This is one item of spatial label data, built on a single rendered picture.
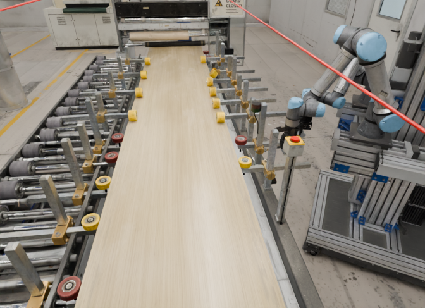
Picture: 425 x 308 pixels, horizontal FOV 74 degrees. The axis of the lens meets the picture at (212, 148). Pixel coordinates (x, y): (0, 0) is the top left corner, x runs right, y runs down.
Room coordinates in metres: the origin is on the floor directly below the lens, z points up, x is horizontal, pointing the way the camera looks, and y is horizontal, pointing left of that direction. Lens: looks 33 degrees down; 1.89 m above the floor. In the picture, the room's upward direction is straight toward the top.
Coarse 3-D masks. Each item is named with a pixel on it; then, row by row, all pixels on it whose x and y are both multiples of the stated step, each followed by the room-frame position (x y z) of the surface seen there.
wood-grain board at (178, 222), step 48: (192, 48) 4.02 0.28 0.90; (144, 96) 2.34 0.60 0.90; (192, 96) 2.34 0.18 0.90; (144, 144) 1.55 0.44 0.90; (192, 144) 1.55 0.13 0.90; (144, 192) 1.09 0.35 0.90; (192, 192) 1.09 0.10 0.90; (240, 192) 1.09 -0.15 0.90; (96, 240) 0.79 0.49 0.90; (144, 240) 0.79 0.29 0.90; (192, 240) 0.79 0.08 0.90; (240, 240) 0.79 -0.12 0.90; (96, 288) 0.58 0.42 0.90; (144, 288) 0.58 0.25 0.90; (192, 288) 0.58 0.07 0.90; (240, 288) 0.58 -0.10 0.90
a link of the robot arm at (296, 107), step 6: (288, 102) 1.41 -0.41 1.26; (294, 102) 1.37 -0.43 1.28; (300, 102) 1.37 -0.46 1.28; (288, 108) 1.39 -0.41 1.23; (294, 108) 1.37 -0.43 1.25; (300, 108) 1.37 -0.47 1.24; (288, 114) 1.39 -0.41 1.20; (294, 114) 1.37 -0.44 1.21; (300, 114) 1.37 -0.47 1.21; (294, 120) 1.37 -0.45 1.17
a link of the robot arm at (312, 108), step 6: (306, 102) 1.41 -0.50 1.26; (312, 102) 1.41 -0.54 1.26; (318, 102) 1.44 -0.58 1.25; (306, 108) 1.37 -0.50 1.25; (312, 108) 1.36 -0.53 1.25; (318, 108) 1.36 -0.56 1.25; (324, 108) 1.36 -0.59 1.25; (306, 114) 1.36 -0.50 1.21; (312, 114) 1.36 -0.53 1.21; (318, 114) 1.35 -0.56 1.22
